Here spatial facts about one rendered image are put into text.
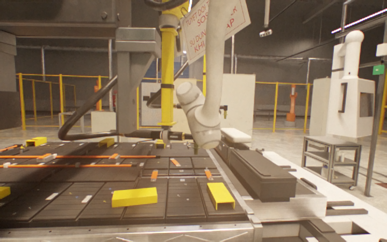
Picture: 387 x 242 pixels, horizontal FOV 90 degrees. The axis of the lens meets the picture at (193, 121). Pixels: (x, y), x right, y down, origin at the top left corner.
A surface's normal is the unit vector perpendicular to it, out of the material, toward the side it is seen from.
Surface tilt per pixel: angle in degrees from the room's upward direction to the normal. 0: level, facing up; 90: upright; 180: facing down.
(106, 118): 90
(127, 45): 90
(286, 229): 90
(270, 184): 90
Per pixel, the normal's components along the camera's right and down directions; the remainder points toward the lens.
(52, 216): 0.03, -0.99
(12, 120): 1.00, 0.03
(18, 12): -0.01, 0.11
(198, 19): -0.74, 0.05
